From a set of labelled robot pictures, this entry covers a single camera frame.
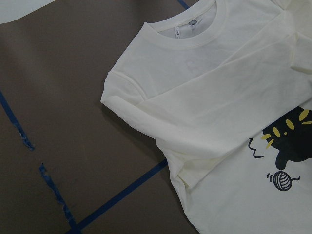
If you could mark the cream long-sleeve cat shirt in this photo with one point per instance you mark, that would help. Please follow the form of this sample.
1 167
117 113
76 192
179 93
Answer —
225 90

